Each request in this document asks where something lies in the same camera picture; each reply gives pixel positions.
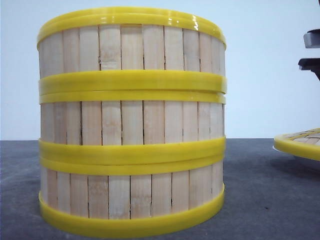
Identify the bamboo steamer basket with bun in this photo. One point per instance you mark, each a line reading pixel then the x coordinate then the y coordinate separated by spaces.
pixel 131 54

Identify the woven bamboo steamer lid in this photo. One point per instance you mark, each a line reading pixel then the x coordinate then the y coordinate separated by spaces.
pixel 305 144

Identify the bottom bamboo steamer basket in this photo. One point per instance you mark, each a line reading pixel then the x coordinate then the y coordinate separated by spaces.
pixel 131 206

